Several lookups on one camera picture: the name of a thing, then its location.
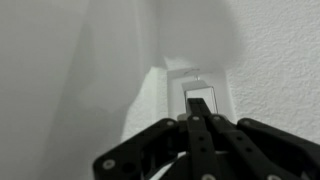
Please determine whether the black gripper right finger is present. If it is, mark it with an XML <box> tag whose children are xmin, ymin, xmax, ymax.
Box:
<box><xmin>199</xmin><ymin>97</ymin><xmax>320</xmax><ymax>180</ymax></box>

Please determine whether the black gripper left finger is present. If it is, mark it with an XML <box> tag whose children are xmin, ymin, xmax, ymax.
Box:
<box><xmin>92</xmin><ymin>97</ymin><xmax>218</xmax><ymax>180</ymax></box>

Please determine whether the white rocker light switch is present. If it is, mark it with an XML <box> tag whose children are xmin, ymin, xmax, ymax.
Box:
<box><xmin>165</xmin><ymin>67</ymin><xmax>237</xmax><ymax>124</ymax></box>

